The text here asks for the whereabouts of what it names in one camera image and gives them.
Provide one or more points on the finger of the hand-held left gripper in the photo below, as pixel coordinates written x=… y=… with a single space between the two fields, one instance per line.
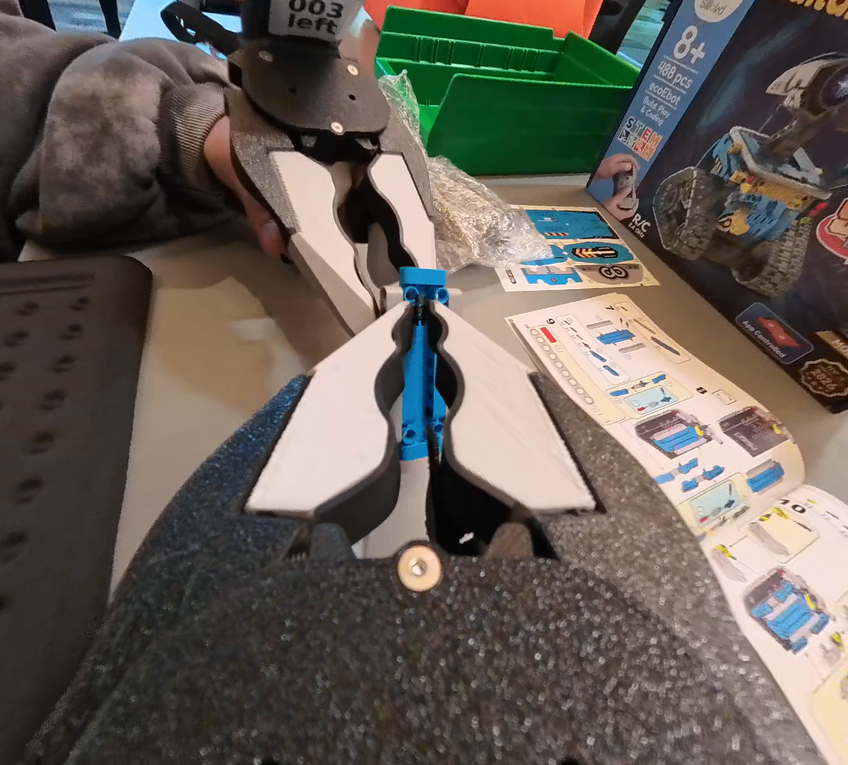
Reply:
x=311 y=228
x=407 y=202

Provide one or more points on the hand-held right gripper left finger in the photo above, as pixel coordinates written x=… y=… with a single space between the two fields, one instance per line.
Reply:
x=324 y=440

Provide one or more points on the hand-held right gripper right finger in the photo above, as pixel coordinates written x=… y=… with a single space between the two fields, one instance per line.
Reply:
x=523 y=440

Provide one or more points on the blue perforated building beam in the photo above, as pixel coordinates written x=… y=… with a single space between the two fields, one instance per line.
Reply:
x=414 y=381

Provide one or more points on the person's left forearm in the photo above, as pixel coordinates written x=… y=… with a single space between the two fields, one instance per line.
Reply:
x=99 y=129

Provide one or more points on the grey desk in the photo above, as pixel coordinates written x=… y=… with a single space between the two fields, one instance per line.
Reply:
x=218 y=328

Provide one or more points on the person's left hand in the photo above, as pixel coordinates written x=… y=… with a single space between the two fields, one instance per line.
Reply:
x=232 y=169

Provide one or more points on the clear bubble wrap bag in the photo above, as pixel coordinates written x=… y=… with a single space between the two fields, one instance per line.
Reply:
x=470 y=209

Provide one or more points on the green plastic bin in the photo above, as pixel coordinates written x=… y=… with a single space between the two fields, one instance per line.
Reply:
x=530 y=129

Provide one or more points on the open instruction booklet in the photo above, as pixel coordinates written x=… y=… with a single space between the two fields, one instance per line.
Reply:
x=662 y=394

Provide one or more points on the blue sticker sheet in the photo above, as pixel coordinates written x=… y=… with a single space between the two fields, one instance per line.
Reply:
x=570 y=275

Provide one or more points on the black dotted mat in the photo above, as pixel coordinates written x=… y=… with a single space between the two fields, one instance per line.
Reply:
x=66 y=414

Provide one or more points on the dark blue toy set box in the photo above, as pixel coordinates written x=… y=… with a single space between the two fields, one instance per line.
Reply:
x=762 y=182

